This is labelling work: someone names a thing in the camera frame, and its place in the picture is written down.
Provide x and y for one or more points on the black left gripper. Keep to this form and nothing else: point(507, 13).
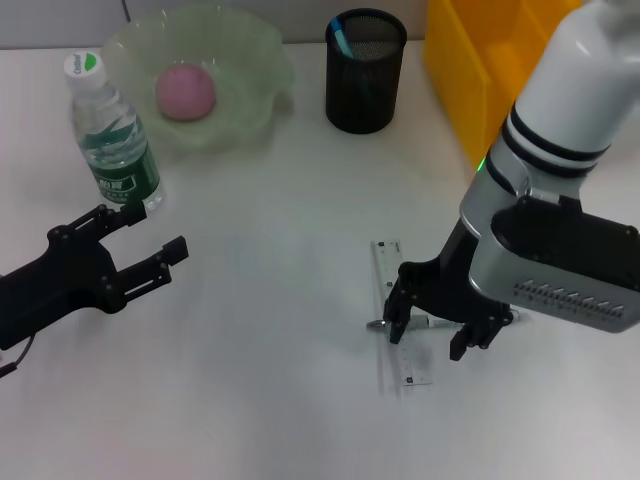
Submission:
point(55, 285)

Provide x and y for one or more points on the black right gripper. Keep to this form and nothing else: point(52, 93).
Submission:
point(445, 285)

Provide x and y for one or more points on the clear plastic ruler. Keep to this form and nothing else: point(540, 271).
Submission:
point(417, 365)

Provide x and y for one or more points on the clear green-label water bottle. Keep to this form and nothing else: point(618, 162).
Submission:
point(115, 145)

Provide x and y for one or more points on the pink peach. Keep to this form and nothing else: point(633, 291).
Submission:
point(186, 92)

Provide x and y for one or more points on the blue capped scissors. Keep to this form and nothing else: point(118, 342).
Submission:
point(342, 37)

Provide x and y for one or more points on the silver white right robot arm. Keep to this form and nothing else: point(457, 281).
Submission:
point(575, 100)

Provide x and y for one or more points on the silver white ballpoint pen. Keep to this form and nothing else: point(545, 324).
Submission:
point(375, 325)

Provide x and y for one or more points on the translucent green fruit plate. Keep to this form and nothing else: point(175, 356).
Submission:
point(240, 75)

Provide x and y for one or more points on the black mesh pen cup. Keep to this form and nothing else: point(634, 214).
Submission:
point(365, 75)

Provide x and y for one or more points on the yellow plastic bin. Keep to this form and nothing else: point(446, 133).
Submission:
point(460, 75)

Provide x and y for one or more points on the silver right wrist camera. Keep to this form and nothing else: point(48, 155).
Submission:
point(550, 250)

